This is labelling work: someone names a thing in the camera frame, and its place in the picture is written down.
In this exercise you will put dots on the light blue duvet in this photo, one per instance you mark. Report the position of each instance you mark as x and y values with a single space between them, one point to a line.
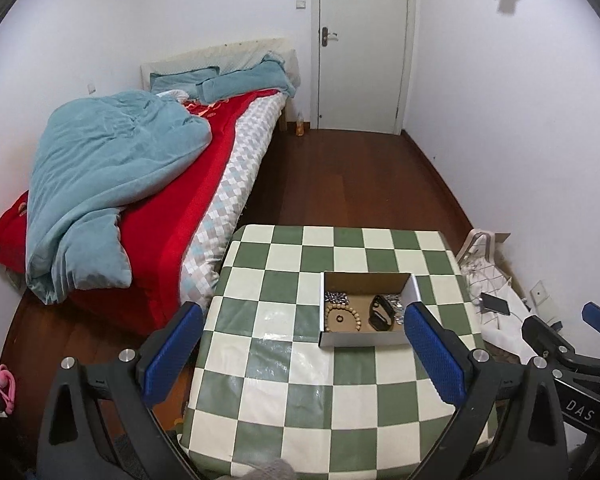
105 170

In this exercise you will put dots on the grey knit cloth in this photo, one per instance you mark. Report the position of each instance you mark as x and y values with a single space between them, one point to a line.
272 470

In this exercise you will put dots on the black wristband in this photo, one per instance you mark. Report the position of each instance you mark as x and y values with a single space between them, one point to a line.
380 323

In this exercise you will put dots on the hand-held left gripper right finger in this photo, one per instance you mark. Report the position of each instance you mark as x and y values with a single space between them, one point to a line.
435 355

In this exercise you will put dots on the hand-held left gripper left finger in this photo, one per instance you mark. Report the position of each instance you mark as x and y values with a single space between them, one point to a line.
172 355

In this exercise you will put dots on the smartphone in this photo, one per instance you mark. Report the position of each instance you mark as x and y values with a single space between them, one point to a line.
495 304

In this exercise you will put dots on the orange bottle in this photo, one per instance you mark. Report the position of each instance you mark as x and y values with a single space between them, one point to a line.
298 127

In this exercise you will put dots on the patterned white mattress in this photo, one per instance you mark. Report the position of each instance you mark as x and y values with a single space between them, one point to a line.
240 170

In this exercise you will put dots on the white wall socket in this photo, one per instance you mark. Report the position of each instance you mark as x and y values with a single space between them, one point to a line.
539 294

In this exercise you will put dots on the cream headboard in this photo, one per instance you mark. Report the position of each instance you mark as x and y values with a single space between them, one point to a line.
200 55

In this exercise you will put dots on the red bed sheet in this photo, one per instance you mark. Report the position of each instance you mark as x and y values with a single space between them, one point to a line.
180 220

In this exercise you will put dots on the blue pillows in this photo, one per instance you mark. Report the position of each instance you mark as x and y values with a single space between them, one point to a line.
252 77

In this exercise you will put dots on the white door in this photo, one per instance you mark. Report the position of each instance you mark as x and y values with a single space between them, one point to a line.
362 45

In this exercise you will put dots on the green white checkered tablecloth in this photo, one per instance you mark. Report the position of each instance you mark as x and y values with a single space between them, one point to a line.
280 385

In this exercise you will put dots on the light blue pillow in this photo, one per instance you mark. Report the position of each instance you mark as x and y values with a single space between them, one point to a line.
185 79

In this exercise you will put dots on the cardboard box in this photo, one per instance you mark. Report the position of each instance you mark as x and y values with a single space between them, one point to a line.
365 337

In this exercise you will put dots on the pink plastic item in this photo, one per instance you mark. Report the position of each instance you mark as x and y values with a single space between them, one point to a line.
2 387

